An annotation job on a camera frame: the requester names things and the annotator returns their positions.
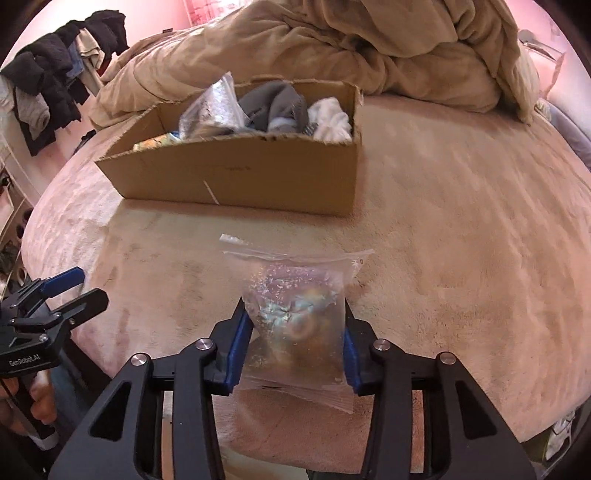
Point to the white cloth roll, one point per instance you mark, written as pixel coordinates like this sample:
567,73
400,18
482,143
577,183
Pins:
328,123

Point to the beige duvet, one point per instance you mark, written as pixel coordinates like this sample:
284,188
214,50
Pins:
463,54

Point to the cotton swab bag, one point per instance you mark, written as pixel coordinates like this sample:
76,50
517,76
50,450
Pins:
216,111

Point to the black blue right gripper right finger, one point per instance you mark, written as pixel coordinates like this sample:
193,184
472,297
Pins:
431,419

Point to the snack zip bag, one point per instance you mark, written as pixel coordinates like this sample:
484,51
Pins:
297,304

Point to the grey socks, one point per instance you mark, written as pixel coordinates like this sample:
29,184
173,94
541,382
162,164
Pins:
275,107

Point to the yellow green tissue pack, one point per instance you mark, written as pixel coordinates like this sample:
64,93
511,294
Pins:
159,141

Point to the grey blue pillow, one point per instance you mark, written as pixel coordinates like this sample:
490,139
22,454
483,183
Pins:
573,135

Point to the pile of dark clothes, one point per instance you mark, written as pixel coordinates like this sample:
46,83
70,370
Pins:
50,78

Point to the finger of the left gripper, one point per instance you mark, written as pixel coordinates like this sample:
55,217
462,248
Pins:
79,310
30,297

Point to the cardboard box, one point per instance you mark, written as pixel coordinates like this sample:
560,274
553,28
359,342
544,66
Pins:
289,172

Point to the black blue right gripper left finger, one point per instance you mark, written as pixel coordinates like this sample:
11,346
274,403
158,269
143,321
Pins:
121,435

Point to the white shelf rack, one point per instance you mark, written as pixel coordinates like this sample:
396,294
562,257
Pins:
16,208

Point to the dark bag on floor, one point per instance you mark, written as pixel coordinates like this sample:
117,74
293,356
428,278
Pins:
84,139

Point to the white pillow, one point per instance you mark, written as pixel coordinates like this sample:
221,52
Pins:
547,60

